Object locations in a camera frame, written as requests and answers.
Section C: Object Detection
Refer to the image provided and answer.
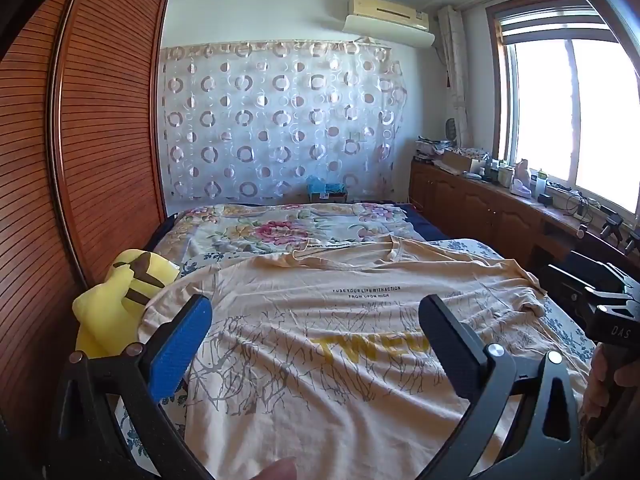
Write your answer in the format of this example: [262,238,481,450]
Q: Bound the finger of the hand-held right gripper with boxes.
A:
[539,252,601,311]

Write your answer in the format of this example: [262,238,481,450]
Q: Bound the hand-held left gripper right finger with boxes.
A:
[419,294,583,480]

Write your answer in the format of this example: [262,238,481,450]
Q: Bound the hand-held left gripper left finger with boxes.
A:
[50,294,213,480]

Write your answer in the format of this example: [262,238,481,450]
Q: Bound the beige cloth blanket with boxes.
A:
[142,234,593,480]

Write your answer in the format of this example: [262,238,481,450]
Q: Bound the person's right hand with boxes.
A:
[582,344,640,441]

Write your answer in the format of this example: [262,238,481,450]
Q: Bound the person's left hand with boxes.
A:
[250,457,299,480]

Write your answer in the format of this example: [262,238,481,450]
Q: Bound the blue floral bedsheet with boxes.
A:
[112,237,601,480]

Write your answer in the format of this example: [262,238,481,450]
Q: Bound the small black tripod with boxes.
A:
[602,214,623,246]

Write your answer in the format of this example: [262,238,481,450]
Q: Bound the yellow plush toy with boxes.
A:
[71,249,181,361]

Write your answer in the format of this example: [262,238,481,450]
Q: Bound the long wooden cabinet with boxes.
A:
[409,157,640,281]

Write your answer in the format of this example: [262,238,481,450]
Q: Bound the floral quilt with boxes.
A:
[172,202,426,261]

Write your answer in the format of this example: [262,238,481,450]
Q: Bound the cardboard box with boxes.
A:
[432,150,481,173]

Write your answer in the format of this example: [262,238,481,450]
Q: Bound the window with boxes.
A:
[485,0,640,216]

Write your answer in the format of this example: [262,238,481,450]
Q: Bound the stack of papers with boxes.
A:
[414,135,451,163]

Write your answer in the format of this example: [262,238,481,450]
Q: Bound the blue plastic packet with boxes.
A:
[305,176,348,203]

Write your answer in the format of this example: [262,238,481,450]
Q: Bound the white window curtain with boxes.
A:
[437,5,476,148]

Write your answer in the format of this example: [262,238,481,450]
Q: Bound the wooden louvered wardrobe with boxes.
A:
[0,0,171,461]

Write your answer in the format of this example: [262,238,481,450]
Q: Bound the sheer circle-pattern curtain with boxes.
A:
[160,37,407,206]

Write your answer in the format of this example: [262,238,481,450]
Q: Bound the wall air conditioner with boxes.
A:
[342,0,436,48]

